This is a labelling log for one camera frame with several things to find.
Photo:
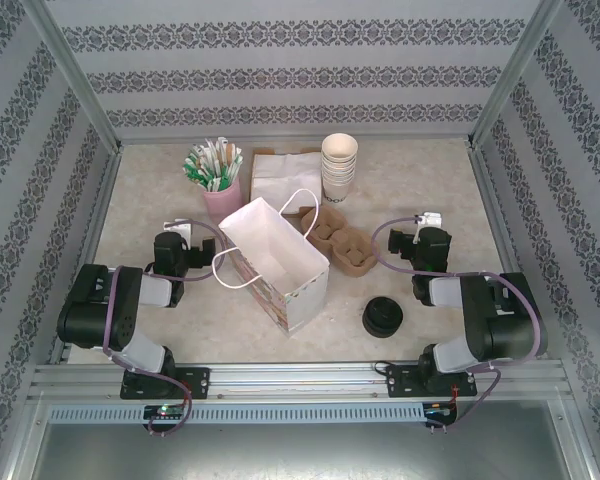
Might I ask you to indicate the green white paper sachet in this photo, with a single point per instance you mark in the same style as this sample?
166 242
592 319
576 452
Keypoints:
200 155
232 170
211 155
192 170

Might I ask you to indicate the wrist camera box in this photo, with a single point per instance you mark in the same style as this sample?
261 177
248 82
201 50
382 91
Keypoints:
430 219
179 227

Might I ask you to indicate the black right mount plate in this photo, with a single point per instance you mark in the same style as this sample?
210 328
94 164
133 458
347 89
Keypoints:
400 382

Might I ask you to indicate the white paper napkin stack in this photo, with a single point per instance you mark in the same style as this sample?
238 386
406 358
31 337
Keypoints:
256 195

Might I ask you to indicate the aluminium frame post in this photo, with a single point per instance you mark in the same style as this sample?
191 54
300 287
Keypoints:
76 75
512 75

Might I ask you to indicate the steel sheet panel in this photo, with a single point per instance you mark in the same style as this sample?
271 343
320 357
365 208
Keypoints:
300 455

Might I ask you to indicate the aluminium side rail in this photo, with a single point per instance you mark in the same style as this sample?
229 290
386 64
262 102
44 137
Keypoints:
490 200
104 200

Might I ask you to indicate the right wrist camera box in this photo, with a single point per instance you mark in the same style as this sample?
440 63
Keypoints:
430 219

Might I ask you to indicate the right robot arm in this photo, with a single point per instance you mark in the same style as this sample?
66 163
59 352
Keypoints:
500 330

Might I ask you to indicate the right circuit board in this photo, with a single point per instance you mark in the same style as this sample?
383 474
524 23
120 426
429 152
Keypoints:
440 410

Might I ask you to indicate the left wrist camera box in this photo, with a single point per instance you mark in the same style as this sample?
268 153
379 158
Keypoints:
179 227

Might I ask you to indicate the black mount plate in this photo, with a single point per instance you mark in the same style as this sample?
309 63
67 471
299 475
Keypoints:
400 382
195 380

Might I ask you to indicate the white paper gift bag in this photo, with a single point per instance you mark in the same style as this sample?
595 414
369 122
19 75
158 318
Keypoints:
280 240

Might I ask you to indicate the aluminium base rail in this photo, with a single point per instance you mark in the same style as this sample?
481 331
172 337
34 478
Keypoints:
300 380

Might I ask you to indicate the black left mount plate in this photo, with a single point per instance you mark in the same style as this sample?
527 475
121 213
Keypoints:
195 380

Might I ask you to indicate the left circuit board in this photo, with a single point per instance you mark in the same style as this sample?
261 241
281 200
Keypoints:
165 411

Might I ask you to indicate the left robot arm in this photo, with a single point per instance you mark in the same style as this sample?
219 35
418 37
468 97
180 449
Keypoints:
90 310

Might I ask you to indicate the brown paper sachet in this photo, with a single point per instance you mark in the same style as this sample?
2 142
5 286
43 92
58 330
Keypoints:
226 149

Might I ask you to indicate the pink holder cup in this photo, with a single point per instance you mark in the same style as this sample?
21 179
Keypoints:
222 202

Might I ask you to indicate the circuit board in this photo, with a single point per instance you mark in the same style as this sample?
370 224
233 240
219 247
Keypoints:
440 410
165 411

